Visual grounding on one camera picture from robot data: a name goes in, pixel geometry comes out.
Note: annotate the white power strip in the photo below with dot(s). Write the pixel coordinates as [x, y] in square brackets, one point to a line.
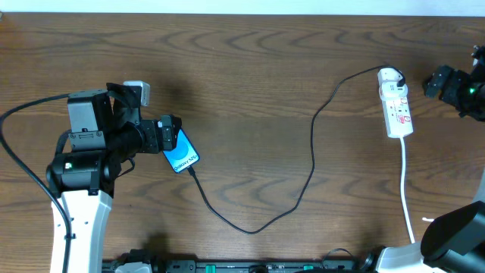
[393, 94]

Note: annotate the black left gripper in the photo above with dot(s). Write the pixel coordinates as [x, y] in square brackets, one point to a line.
[152, 136]

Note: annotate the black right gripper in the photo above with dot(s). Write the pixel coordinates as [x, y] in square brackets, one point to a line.
[443, 81]

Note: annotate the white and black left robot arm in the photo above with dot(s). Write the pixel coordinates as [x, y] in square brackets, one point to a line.
[106, 130]

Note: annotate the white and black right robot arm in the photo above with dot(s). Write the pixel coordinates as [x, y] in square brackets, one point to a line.
[453, 242]

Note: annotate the blue smartphone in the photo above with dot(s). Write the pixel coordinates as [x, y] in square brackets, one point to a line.
[184, 155]

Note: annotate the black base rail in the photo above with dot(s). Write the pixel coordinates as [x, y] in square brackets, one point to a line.
[191, 266]

